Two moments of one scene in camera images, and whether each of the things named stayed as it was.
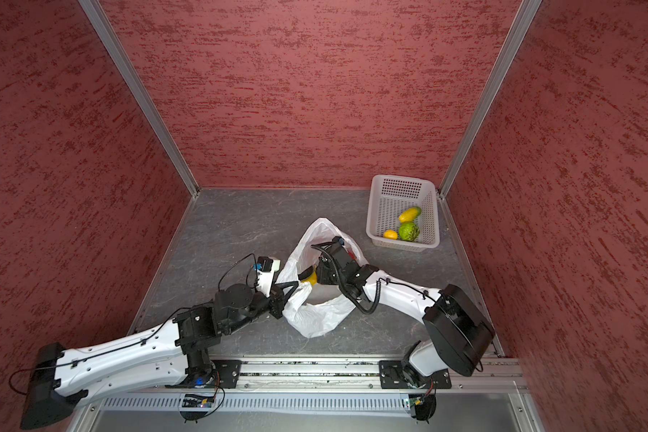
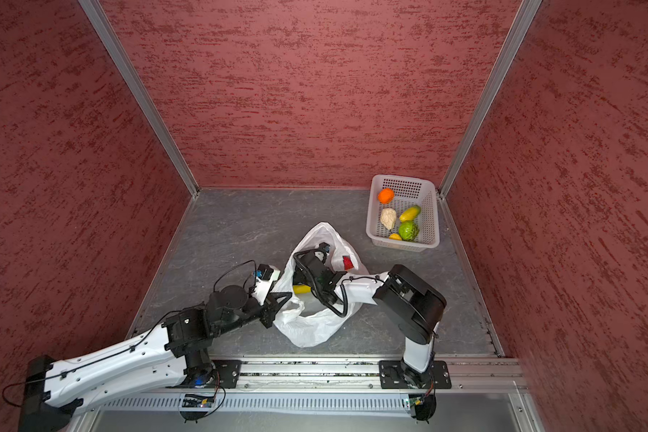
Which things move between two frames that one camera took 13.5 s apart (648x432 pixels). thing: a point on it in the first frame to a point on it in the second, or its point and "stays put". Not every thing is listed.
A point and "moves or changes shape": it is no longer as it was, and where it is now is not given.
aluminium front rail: [350, 376] stays put
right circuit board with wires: [423, 405] stays put
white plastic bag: [313, 310] moves or changes shape
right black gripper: [323, 277] to [299, 274]
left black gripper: [277, 298] stays put
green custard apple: [409, 231] stays put
